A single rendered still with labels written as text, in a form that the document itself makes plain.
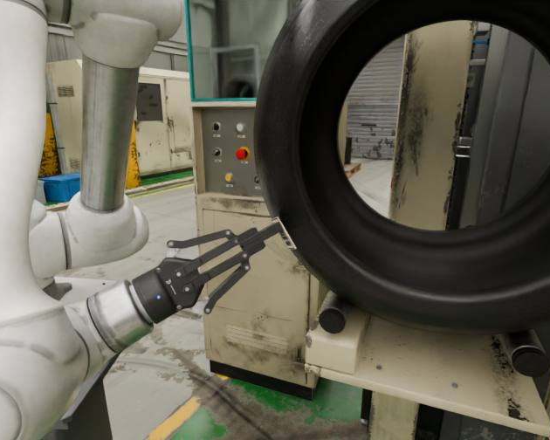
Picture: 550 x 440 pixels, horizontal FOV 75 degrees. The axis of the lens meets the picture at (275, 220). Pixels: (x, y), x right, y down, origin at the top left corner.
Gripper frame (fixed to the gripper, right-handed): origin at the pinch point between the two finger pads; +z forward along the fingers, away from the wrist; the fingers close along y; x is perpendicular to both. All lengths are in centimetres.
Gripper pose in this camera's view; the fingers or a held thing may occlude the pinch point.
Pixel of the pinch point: (260, 236)
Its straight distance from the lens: 58.1
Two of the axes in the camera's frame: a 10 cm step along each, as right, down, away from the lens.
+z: 8.4, -4.7, 2.7
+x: 2.7, -0.6, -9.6
